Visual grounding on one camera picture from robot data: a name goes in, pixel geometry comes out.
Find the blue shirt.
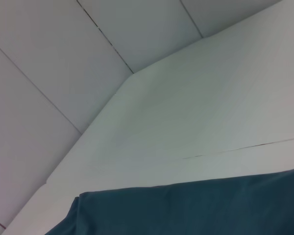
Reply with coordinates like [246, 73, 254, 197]
[45, 165, 294, 235]

